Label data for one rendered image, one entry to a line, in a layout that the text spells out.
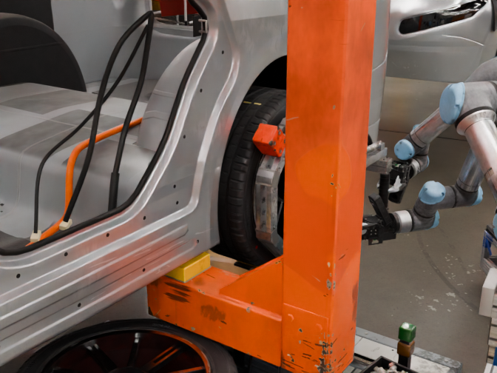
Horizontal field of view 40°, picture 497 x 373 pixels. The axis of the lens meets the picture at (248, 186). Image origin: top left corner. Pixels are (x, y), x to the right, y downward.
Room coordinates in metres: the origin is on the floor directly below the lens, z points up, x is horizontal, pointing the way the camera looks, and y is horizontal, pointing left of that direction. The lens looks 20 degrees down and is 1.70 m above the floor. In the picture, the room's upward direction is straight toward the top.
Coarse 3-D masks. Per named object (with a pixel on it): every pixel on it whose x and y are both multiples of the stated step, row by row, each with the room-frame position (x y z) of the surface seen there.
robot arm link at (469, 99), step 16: (448, 96) 1.92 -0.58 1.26; (464, 96) 1.88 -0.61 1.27; (480, 96) 1.89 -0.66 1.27; (496, 96) 1.91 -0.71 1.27; (448, 112) 1.91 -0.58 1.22; (464, 112) 1.86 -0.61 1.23; (480, 112) 1.85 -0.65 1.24; (496, 112) 1.91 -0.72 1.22; (464, 128) 1.86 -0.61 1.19; (480, 128) 1.83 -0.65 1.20; (496, 128) 1.84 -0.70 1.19; (480, 144) 1.80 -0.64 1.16; (496, 144) 1.78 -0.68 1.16; (480, 160) 1.78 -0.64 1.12; (496, 160) 1.74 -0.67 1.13; (496, 176) 1.71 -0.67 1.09; (496, 192) 1.70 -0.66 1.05; (496, 208) 1.67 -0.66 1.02; (496, 224) 1.64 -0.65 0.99
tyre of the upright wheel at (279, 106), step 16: (256, 96) 2.34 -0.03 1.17; (272, 96) 2.33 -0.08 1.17; (240, 112) 2.26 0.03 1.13; (256, 112) 2.25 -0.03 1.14; (272, 112) 2.23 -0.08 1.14; (240, 128) 2.20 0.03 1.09; (256, 128) 2.17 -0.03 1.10; (240, 144) 2.15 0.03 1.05; (224, 160) 2.15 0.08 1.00; (240, 160) 2.12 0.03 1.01; (256, 160) 2.14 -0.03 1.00; (224, 176) 2.12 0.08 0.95; (240, 176) 2.09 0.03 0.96; (224, 192) 2.11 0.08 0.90; (240, 192) 2.08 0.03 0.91; (224, 208) 2.10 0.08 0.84; (240, 208) 2.08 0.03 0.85; (224, 224) 2.11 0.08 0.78; (240, 224) 2.08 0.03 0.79; (224, 240) 2.16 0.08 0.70; (240, 240) 2.10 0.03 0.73; (256, 240) 2.15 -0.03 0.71; (240, 256) 2.17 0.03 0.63; (256, 256) 2.15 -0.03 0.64; (272, 256) 2.23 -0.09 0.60
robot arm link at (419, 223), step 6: (408, 210) 2.12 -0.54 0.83; (414, 216) 2.10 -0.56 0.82; (438, 216) 2.12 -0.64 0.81; (414, 222) 2.09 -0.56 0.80; (420, 222) 2.09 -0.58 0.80; (426, 222) 2.09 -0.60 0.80; (432, 222) 2.11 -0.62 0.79; (438, 222) 2.11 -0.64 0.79; (414, 228) 2.09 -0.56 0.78; (420, 228) 2.10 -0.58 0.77; (426, 228) 2.11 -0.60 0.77
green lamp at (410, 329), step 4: (404, 324) 1.68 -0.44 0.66; (408, 324) 1.68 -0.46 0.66; (412, 324) 1.68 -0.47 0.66; (400, 328) 1.66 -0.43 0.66; (404, 328) 1.66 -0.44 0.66; (408, 328) 1.66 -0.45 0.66; (412, 328) 1.66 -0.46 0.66; (400, 332) 1.66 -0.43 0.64; (404, 332) 1.65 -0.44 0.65; (408, 332) 1.65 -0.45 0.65; (412, 332) 1.64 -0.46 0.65; (400, 336) 1.66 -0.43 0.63; (404, 336) 1.65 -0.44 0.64; (408, 336) 1.64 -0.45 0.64; (412, 336) 1.65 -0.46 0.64; (404, 340) 1.65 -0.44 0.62; (408, 340) 1.64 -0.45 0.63
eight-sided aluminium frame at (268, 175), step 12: (264, 168) 2.11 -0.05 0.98; (276, 168) 2.09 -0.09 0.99; (264, 180) 2.09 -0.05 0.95; (276, 180) 2.09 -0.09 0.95; (264, 192) 2.11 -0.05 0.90; (276, 192) 2.09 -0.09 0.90; (264, 204) 2.11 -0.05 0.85; (276, 204) 2.10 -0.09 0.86; (264, 216) 2.11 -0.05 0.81; (276, 216) 2.10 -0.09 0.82; (264, 228) 2.10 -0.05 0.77; (276, 228) 2.09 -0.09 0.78; (264, 240) 2.09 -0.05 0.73; (276, 240) 2.09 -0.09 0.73; (276, 252) 2.18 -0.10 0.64
